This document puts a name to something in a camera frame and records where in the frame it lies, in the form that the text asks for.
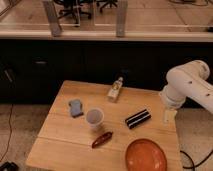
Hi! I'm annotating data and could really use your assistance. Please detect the metal window post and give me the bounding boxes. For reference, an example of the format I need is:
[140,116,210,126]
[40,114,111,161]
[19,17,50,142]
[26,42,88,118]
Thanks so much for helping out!
[116,0,128,37]
[42,0,62,37]

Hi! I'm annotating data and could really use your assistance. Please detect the black white-striped eraser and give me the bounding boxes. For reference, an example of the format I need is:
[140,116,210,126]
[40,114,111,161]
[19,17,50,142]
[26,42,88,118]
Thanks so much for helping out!
[125,109,151,129]

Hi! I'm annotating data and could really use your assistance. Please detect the orange plate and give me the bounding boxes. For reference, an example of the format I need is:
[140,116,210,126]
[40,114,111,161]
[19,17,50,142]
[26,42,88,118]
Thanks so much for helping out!
[125,139,167,171]

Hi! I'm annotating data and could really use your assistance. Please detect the right metal window post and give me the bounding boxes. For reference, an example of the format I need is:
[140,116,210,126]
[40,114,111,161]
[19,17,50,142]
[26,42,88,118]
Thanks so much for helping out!
[116,0,128,37]

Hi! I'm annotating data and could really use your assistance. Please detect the black floor cable right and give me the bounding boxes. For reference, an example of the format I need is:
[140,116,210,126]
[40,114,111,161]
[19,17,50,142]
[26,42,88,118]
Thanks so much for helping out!
[180,148,213,170]

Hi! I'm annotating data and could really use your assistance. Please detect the black floor cable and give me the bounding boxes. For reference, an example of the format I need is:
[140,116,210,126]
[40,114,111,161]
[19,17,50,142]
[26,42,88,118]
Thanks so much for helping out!
[0,103,15,163]
[180,148,213,170]

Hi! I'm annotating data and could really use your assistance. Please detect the black device on floor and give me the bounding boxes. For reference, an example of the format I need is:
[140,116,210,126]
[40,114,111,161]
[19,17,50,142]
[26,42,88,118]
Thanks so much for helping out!
[0,162,19,171]

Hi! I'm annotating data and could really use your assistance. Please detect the black floor cable left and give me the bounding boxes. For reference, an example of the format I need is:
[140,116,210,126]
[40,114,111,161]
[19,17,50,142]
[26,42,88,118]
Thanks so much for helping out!
[0,103,15,163]

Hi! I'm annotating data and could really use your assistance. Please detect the clear plastic cup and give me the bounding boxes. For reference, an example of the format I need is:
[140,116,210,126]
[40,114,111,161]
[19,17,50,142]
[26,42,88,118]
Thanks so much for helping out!
[85,108,104,130]

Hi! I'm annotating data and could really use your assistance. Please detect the blue sponge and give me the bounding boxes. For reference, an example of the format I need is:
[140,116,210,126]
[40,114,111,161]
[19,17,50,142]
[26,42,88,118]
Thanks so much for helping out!
[69,99,83,118]

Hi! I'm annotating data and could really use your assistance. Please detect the black office chair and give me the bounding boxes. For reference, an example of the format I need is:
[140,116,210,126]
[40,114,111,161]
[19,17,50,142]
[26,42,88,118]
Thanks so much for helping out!
[96,0,118,13]
[53,0,92,24]

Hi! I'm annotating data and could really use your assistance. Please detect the dark red chili pepper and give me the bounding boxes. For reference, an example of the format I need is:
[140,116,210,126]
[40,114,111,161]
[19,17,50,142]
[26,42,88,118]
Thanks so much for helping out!
[92,132,113,148]

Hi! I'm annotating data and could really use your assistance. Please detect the left metal window post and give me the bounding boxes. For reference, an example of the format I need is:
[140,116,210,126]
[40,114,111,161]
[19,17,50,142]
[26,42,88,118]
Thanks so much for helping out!
[42,0,62,37]

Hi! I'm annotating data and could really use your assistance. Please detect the small glass bottle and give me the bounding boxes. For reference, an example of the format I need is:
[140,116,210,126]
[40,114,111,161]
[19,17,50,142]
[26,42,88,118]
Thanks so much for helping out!
[107,77,123,102]

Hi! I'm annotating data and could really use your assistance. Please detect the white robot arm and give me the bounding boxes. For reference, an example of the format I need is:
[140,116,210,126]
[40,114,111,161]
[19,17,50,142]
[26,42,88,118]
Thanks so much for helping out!
[159,60,213,123]

